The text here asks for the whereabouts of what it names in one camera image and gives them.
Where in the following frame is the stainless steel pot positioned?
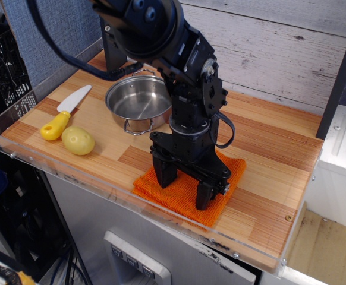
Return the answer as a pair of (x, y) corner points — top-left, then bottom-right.
(105, 69), (172, 136)

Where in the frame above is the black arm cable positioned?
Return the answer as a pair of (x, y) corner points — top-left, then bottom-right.
(26, 0), (236, 149)

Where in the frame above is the dark shelf post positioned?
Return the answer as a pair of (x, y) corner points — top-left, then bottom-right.
(316, 51), (346, 140)
(100, 18), (128, 74)

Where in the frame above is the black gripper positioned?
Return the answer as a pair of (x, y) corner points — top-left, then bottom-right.
(150, 118), (231, 211)

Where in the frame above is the yellow handled toy knife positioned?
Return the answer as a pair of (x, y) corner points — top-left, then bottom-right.
(40, 85), (92, 141)

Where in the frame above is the yellow toy potato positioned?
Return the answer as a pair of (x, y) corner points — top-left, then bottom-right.
(61, 126), (95, 156)

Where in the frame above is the orange knitted towel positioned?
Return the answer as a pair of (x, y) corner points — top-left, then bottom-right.
(133, 151), (247, 227)

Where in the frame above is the dark right shelf post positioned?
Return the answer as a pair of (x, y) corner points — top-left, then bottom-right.
(316, 51), (346, 140)

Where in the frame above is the yellow object bottom left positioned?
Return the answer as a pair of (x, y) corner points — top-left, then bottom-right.
(16, 271), (37, 285)

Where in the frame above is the clear acrylic table guard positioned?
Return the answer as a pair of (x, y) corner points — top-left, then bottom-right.
(0, 38), (323, 279)

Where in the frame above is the white toy sink unit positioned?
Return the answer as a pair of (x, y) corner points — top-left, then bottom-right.
(319, 105), (346, 175)

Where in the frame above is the dark left shelf post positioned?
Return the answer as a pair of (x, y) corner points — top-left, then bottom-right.
(100, 18), (128, 74)

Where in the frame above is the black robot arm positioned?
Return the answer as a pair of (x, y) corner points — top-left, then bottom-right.
(93, 1), (231, 210)

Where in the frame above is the black plastic crate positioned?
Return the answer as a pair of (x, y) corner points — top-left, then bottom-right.
(0, 30), (32, 106)

